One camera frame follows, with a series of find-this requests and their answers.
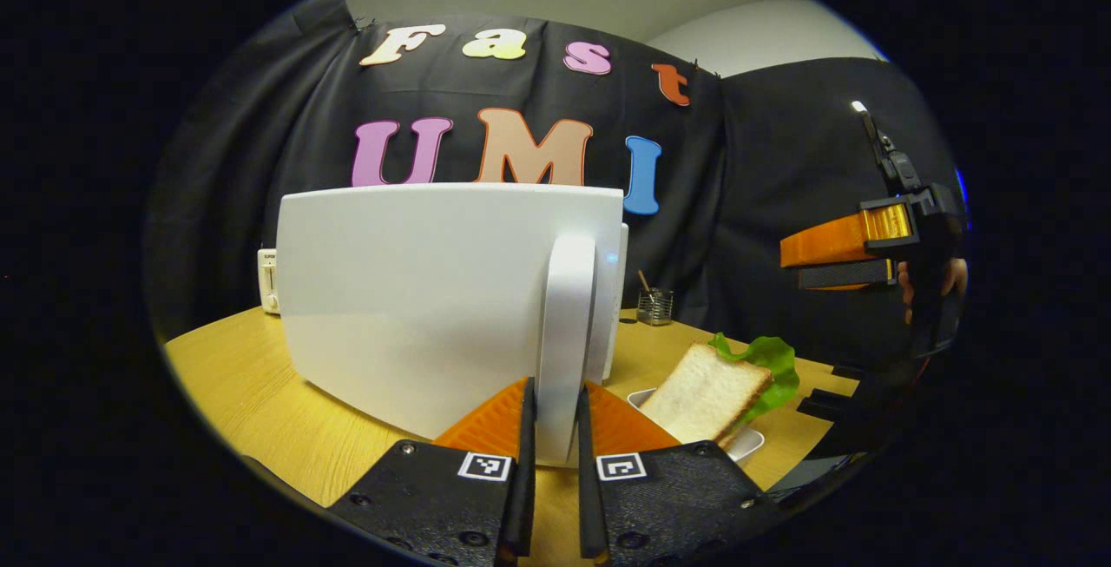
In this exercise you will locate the white plastic tray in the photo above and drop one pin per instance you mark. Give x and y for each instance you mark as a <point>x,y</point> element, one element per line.
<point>746,444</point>

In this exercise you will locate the white toaster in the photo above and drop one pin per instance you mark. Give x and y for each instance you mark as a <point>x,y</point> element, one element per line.
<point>269,285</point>

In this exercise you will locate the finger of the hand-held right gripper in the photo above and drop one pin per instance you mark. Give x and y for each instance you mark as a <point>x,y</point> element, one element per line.
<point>842,275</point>

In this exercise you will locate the white microwave oven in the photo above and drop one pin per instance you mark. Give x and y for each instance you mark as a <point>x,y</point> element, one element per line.
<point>417,306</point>

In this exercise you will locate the brown wooden stick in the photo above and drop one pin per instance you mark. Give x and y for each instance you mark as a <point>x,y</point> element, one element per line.
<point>644,280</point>

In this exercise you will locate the lettuce sandwich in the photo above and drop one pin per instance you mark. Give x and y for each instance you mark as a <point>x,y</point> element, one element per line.
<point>703,393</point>

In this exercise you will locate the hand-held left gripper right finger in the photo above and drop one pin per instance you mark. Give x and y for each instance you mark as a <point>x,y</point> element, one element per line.
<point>590,506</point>

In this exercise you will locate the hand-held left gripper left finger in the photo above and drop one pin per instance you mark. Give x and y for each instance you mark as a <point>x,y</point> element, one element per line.
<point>523,497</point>

